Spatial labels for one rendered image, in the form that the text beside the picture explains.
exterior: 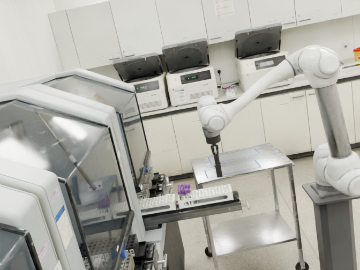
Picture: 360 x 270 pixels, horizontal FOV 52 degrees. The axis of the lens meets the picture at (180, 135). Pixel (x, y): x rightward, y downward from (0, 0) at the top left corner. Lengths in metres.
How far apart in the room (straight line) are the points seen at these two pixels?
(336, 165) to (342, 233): 0.52
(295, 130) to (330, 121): 2.60
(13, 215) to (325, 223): 1.80
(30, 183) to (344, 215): 1.76
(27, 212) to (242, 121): 3.64
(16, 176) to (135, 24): 3.63
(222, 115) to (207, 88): 2.54
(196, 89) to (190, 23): 0.77
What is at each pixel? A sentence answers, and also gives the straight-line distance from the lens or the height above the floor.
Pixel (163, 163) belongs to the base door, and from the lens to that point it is 4.45.
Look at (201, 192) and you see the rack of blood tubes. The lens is 2.07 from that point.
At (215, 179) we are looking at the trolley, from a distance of 2.31.
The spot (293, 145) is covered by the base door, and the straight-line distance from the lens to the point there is 4.55.
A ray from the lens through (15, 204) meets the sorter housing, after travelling 0.89.
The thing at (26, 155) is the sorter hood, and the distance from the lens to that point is 1.19.
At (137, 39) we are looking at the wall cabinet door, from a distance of 4.49.
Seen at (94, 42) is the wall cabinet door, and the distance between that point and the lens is 4.58.
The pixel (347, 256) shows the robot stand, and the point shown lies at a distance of 2.46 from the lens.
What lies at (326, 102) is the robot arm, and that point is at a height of 1.28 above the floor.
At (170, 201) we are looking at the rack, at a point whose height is 0.86.
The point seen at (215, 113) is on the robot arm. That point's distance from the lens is 1.70.
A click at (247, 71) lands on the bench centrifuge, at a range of 4.26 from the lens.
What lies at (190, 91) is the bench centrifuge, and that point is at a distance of 4.23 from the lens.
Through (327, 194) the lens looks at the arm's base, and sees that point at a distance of 2.23.
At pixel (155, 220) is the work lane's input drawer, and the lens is 2.07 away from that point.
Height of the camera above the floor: 1.74
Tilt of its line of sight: 16 degrees down
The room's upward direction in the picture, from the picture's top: 12 degrees counter-clockwise
